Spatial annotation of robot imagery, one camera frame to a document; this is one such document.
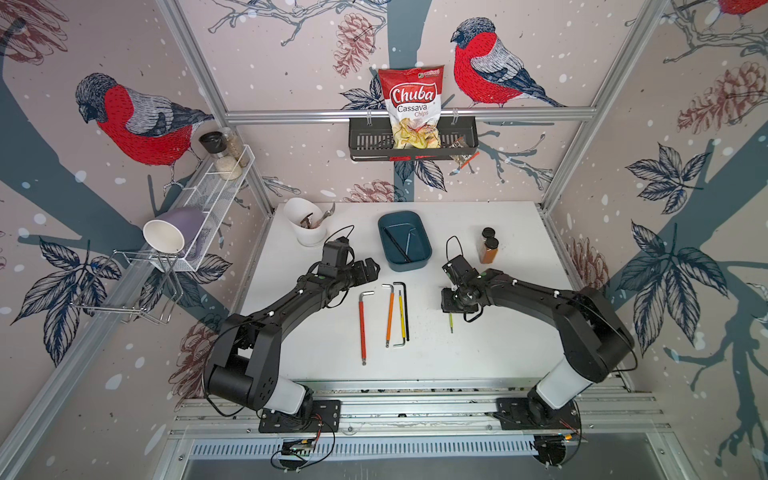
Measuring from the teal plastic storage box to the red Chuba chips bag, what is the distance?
32 cm

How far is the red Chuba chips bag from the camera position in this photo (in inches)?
31.9

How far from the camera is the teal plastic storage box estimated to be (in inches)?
40.5
